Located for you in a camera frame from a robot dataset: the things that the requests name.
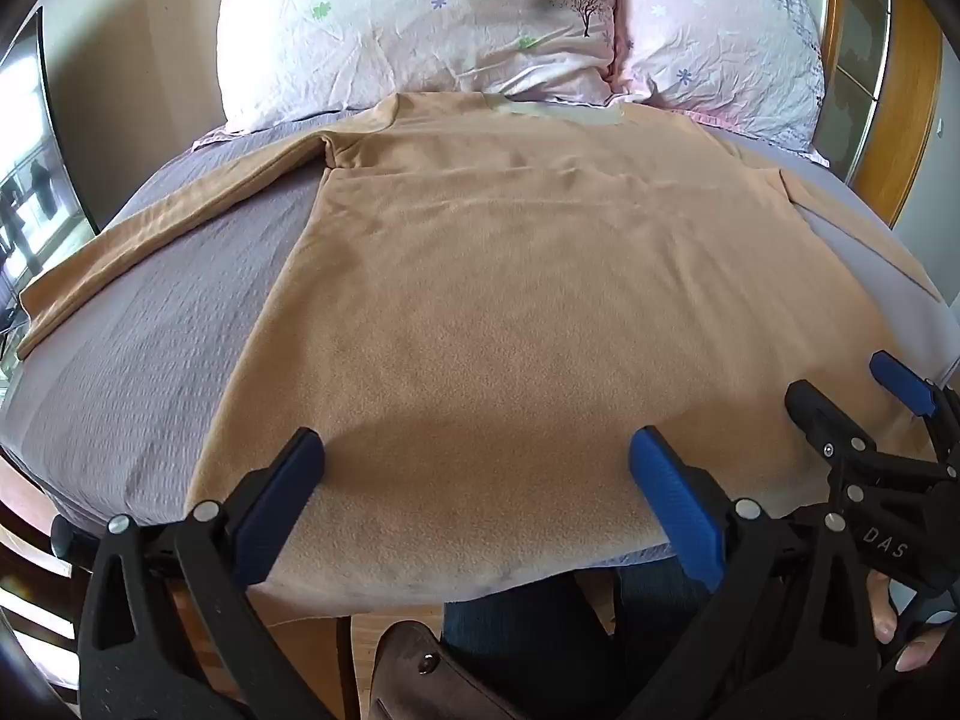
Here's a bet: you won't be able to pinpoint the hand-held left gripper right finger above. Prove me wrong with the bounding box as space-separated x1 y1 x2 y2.
621 425 883 720

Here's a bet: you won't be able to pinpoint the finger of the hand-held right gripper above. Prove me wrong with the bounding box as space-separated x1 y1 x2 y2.
868 350 960 470
784 380 880 466

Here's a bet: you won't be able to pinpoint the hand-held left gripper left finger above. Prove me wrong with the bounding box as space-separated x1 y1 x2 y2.
54 427 328 720

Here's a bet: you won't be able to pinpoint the tan long-sleeved shirt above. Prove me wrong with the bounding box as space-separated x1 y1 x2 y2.
16 90 947 610

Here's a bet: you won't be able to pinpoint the person's right hand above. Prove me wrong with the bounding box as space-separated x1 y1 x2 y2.
866 571 947 673

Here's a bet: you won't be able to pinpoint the person's legs in jeans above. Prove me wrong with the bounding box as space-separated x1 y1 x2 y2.
441 559 722 720

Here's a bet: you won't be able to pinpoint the grey bed sheet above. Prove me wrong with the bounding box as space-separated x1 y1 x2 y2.
0 114 960 572

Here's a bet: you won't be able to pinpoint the wooden framed glass door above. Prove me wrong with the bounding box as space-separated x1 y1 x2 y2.
817 0 943 227

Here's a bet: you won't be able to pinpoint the pink floral pillow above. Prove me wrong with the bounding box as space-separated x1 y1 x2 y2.
609 0 832 167

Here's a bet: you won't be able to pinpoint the window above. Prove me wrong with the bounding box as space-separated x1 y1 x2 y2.
0 6 100 362

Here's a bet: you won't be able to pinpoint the white floral pillow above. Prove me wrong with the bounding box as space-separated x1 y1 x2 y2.
207 0 620 134

